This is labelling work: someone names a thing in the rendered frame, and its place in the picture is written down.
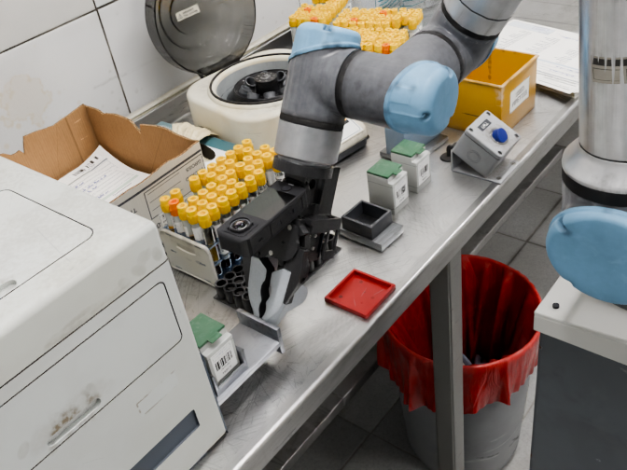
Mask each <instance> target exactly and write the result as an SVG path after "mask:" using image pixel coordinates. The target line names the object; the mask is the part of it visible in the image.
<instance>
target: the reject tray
mask: <svg viewBox="0 0 627 470"><path fill-rule="evenodd" d="M395 289H396V285H395V284H393V283H389V282H388V281H385V280H383V279H380V278H378V277H375V276H372V275H370V274H367V273H366V272H363V271H361V270H357V269H353V270H351V271H350V272H349V273H348V274H347V275H346V276H345V277H344V278H343V279H342V280H341V281H340V282H339V283H338V284H337V285H336V286H335V287H334V288H333V289H332V290H331V291H330V292H329V293H328V294H327V295H326V296H325V302H327V303H329V304H331V305H334V306H336V307H338V308H341V309H343V310H345V311H349V312H350V313H352V314H355V315H357V316H359V317H362V318H364V319H366V320H367V319H368V318H369V317H370V316H371V315H372V314H373V313H374V312H375V311H376V310H377V309H378V308H379V306H380V305H381V304H382V303H383V302H384V301H385V300H386V299H387V298H388V297H389V296H390V295H391V294H392V293H393V292H394V290H395Z"/></svg>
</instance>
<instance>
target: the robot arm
mask: <svg viewBox="0 0 627 470"><path fill-rule="evenodd" d="M522 1H523V0H441V2H440V4H439V6H438V8H437V10H436V11H435V13H434V15H433V16H432V18H431V20H430V21H429V23H428V24H427V25H426V26H425V27H424V28H423V29H421V30H420V31H419V32H418V33H416V34H415V35H413V36H412V37H411V38H410V39H409V40H407V41H406V42H405V43H404V44H402V45H401V46H400V47H398V48H397V49H396V50H394V51H393V52H392V53H390V54H382V53H376V52H370V51H366V50H362V49H361V46H360V44H361V35H360V34H359V33H358V32H356V31H353V30H350V29H346V28H341V27H338V26H333V25H327V24H323V23H317V22H309V21H307V22H304V23H302V24H301V25H300V26H299V27H298V29H297V31H296V34H295V39H294V43H293V47H292V51H291V55H290V56H289V57H288V63H289V66H288V70H287V76H286V85H285V90H284V96H283V101H282V106H281V113H280V117H279V123H278V129H277V133H276V139H275V144H274V150H273V151H274V152H275V153H276V154H277V155H274V156H273V162H272V167H273V168H274V169H275V170H278V171H280V172H283V173H285V178H284V179H283V182H282V181H278V180H277V181H275V182H274V183H273V184H272V185H270V186H269V187H268V188H266V189H265V190H264V191H263V192H262V193H260V194H259V195H258V196H257V197H255V198H254V199H253V200H251V201H250V202H249V203H248V204H246V205H245V207H244V208H242V209H241V210H240V211H239V212H237V213H236V214H235V215H233V216H232V217H231V218H230V219H229V220H227V221H226V222H225V223H224V224H222V225H221V226H220V227H219V228H217V229H216V231H217V235H218V238H219V243H220V247H221V249H224V250H226V251H229V252H232V253H234V254H236V255H238V256H242V257H243V265H244V279H245V286H246V287H247V289H248V295H249V299H250V303H251V306H252V309H253V313H254V315H256V316H257V317H259V318H261V319H263V320H265V321H267V322H269V323H271V324H274V325H279V323H280V322H281V321H282V319H283V318H284V317H285V315H286V313H287V312H288V311H291V310H293V309H294V308H296V307H298V305H300V304H302V303H303V302H304V300H305V299H306V297H307V294H308V289H307V287H305V286H304V285H303V283H304V281H305V280H306V278H307V275H308V272H309V268H310V264H309V261H315V260H317V259H318V258H319V257H320V252H321V250H323V252H322V256H321V260H327V259H332V258H334V254H335V250H336V245H337V240H338V236H339V231H340V227H341V218H340V217H337V216H335V215H332V214H331V211H332V206H333V201H334V197H335V192H336V187H337V183H338V178H339V174H340V169H341V168H340V167H337V166H332V165H334V164H336V163H337V161H338V156H339V152H340V147H341V138H342V134H343V127H344V123H345V119H346V118H350V119H353V120H357V121H361V122H365V123H368V124H372V125H376V126H380V127H384V128H387V129H391V130H393V131H396V132H399V133H404V134H411V133H412V134H418V135H423V136H435V135H437V134H439V133H441V132H442V131H443V130H444V129H445V128H446V127H447V126H448V124H449V120H450V117H452V116H453V113H454V110H455V107H456V104H457V99H458V84H459V83H460V82H461V81H462V80H464V79H465V78H466V77H467V76H468V75H469V74H470V73H471V72H472V71H473V70H475V69H477V68H478V67H480V66H481V65H482V64H483V63H484V62H486V60H487V59H488V58H489V56H490V55H491V53H492V51H493V50H494V49H495V46H496V45H497V42H498V37H499V35H500V33H501V32H502V30H503V29H504V27H505V26H506V25H507V23H508V22H509V20H510V19H511V17H512V16H513V14H514V13H515V11H516V10H517V9H518V7H519V6H520V4H521V3H522ZM578 118H579V137H578V138H577V139H576V140H575V141H573V142H572V143H571V144H570V145H569V146H568V147H567V148H566V149H565V150H564V153H563V157H562V207H561V211H560V213H558V214H557V215H556V216H554V218H553V219H552V220H551V222H550V226H549V231H548V233H547V237H546V250H547V254H548V257H549V260H550V262H551V264H552V265H553V267H554V268H555V269H556V271H557V272H558V273H559V274H560V275H561V277H562V278H564V279H565V280H567V281H569V282H570V283H571V284H572V285H573V287H575V288H576V289H578V291H580V292H582V293H584V294H586V295H588V296H590V297H594V298H596V299H599V300H602V301H605V302H609V303H613V304H614V305H616V306H618V307H620V308H623V309H625V310H627V0H578ZM331 230H336V232H335V236H334V241H333V245H332V250H327V243H328V238H329V233H330V231H331ZM325 232H326V233H327V234H326V238H325V241H323V238H324V233H325ZM278 262H279V265H280V266H284V268H283V269H281V270H277V267H278Z"/></svg>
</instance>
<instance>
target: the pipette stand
mask: <svg viewBox="0 0 627 470"><path fill-rule="evenodd" d="M384 132H385V143H386V148H384V149H383V150H381V151H380V156H383V157H386V158H388V159H391V150H392V149H393V148H394V147H395V146H396V145H398V144H399V143H400V142H401V141H402V140H403V139H406V140H410V141H414V142H417V143H421V144H425V150H427V151H429V152H430V153H432V152H433V151H434V150H436V149H437V148H438V147H440V146H441V145H443V144H444V143H445V142H446V141H448V136H447V135H444V134H440V133H439V134H437V135H435V136H423V135H418V134H412V133H411V134H404V133H399V132H396V131H393V130H391V129H387V128H384Z"/></svg>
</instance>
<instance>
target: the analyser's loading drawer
mask: <svg viewBox="0 0 627 470"><path fill-rule="evenodd" d="M236 312H237V315H238V319H239V324H237V325H236V326H235V327H233V328H232V330H231V331H230V332H229V333H231V334H232V337H233V341H234V344H235V348H236V351H237V354H238V357H239V361H240V364H241V365H240V366H239V367H238V368H236V369H235V370H234V371H233V372H232V373H231V374H230V375H229V376H228V377H227V378H226V379H225V380H224V381H223V382H222V383H221V384H220V385H219V386H217V382H216V377H214V376H212V375H210V374H209V376H210V379H211V382H212V384H213V387H214V390H215V393H216V398H217V401H218V404H219V405H221V404H222V403H223V402H224V401H225V400H226V399H227V398H228V397H229V396H230V395H231V394H233V393H234V392H235V391H236V390H237V389H238V388H239V387H240V386H241V385H242V384H243V383H244V382H245V381H246V380H247V379H248V378H249V377H250V376H251V375H252V374H253V373H254V372H255V371H256V370H257V369H258V368H259V367H260V366H261V365H262V364H263V363H264V362H265V361H266V360H267V359H268V358H269V357H270V356H271V355H272V354H273V353H274V352H275V351H277V352H279V353H281V354H283V353H284V352H285V351H286V350H285V346H284V343H283V338H282V334H281V330H280V327H279V326H277V325H274V324H271V323H269V322H267V321H265V320H263V319H261V318H259V317H257V316H256V315H254V314H252V313H250V312H248V311H245V310H242V309H240V308H239V309H238V310H237V311H236Z"/></svg>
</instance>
